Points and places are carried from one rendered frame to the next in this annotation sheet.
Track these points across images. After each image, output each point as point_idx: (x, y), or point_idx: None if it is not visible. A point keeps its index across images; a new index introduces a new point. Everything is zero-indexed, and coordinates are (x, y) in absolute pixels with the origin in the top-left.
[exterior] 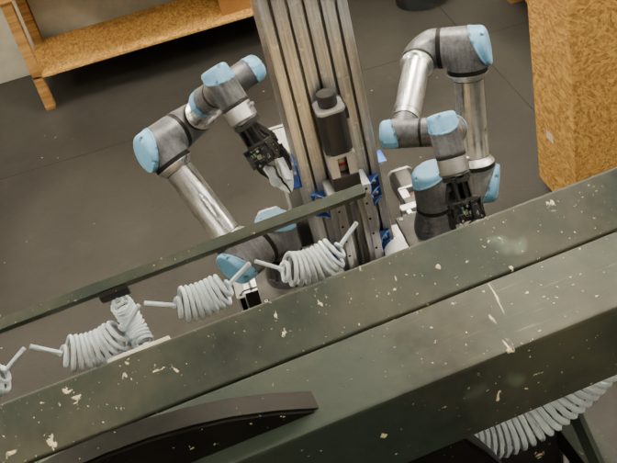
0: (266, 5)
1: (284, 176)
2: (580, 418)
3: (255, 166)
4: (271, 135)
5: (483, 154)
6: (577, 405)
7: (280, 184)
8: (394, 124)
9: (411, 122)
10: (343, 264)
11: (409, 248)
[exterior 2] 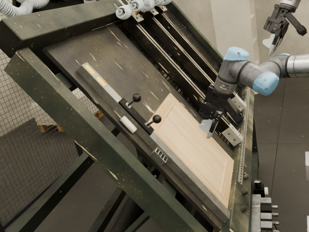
0: None
1: (262, 41)
2: (141, 216)
3: None
4: (281, 20)
5: None
6: (146, 214)
7: None
8: (276, 55)
9: (270, 59)
10: (117, 16)
11: (81, 3)
